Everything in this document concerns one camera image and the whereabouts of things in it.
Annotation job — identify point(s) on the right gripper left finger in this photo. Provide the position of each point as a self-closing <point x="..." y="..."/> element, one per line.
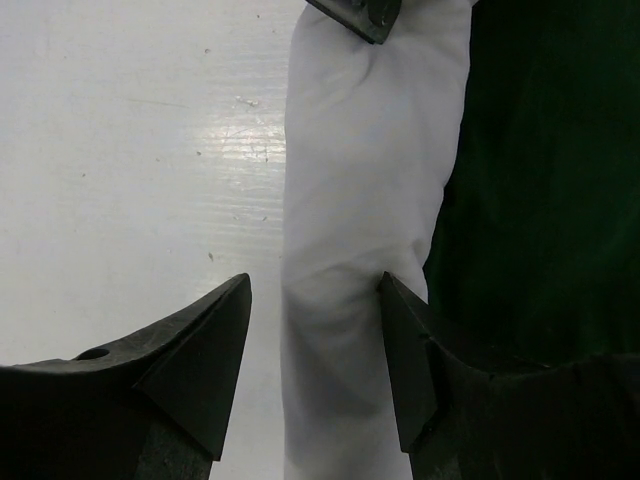
<point x="154" y="404"/>

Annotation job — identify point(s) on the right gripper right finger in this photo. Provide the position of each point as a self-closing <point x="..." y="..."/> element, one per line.
<point x="466" y="410"/>

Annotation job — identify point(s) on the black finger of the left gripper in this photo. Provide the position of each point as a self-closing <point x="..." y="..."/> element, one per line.
<point x="371" y="20"/>

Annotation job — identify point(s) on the white green raglan t-shirt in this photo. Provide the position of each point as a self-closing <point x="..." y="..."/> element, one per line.
<point x="487" y="156"/>

